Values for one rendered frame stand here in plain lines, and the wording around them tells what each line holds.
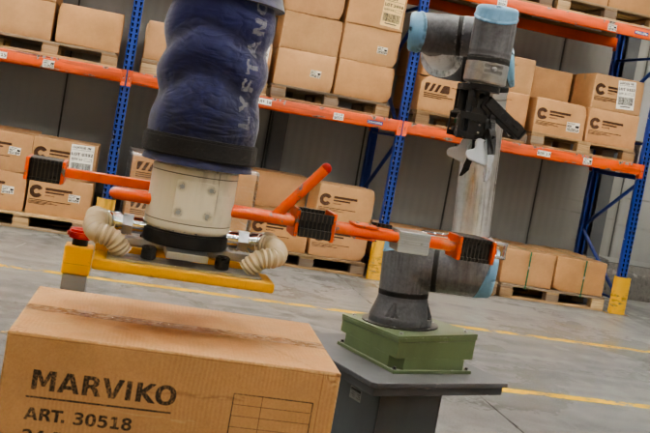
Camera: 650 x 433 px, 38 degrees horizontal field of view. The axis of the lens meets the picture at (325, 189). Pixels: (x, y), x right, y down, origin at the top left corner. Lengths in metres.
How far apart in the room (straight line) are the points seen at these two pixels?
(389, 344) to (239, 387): 1.00
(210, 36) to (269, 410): 0.70
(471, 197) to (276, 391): 1.14
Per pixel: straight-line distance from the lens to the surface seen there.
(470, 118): 1.96
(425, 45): 2.11
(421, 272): 2.74
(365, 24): 9.26
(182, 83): 1.78
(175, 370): 1.73
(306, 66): 9.11
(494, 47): 1.97
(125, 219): 1.86
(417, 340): 2.68
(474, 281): 2.74
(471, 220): 2.71
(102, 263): 1.74
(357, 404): 2.82
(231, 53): 1.77
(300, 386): 1.75
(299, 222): 1.87
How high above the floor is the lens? 1.39
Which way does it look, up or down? 4 degrees down
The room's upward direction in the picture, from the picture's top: 10 degrees clockwise
